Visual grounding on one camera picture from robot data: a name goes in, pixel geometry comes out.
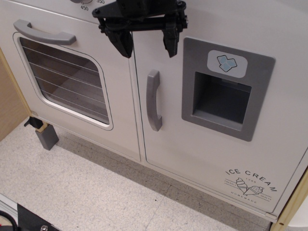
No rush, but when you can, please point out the black cable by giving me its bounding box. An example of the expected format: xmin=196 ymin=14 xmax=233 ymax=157
xmin=0 ymin=210 xmax=20 ymax=231

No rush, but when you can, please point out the grey oven temperature knob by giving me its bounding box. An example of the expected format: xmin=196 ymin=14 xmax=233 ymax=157
xmin=70 ymin=0 xmax=92 ymax=4

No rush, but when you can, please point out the white toy oven door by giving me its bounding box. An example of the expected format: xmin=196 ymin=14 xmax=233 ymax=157
xmin=0 ymin=0 xmax=141 ymax=161

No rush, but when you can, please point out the white toy fridge door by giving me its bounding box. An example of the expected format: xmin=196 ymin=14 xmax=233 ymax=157
xmin=133 ymin=0 xmax=308 ymax=219

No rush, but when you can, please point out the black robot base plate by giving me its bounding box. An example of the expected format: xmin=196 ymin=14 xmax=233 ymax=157
xmin=17 ymin=204 xmax=60 ymax=231

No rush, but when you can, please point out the grey oven door handle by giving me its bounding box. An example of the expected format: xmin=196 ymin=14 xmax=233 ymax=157
xmin=13 ymin=19 xmax=77 ymax=45

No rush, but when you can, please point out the light wooden side post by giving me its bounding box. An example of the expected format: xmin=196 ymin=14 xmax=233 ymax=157
xmin=270 ymin=168 xmax=308 ymax=231

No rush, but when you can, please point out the grey ice dispenser panel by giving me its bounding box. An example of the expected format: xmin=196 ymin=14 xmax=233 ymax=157
xmin=181 ymin=37 xmax=276 ymax=141

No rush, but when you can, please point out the black clamp bracket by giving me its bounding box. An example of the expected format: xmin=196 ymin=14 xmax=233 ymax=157
xmin=24 ymin=116 xmax=43 ymax=129

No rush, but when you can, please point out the wooden left side panel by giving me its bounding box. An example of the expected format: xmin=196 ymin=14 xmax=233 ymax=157
xmin=0 ymin=52 xmax=30 ymax=140

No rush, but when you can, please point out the grey kitchen leg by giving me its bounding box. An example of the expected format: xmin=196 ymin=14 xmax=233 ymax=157
xmin=36 ymin=125 xmax=59 ymax=151

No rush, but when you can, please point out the grey fridge door handle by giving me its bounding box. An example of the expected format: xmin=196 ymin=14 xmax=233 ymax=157
xmin=146 ymin=70 xmax=162 ymax=131

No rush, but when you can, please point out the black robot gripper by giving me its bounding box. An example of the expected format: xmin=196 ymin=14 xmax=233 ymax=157
xmin=92 ymin=0 xmax=188 ymax=58

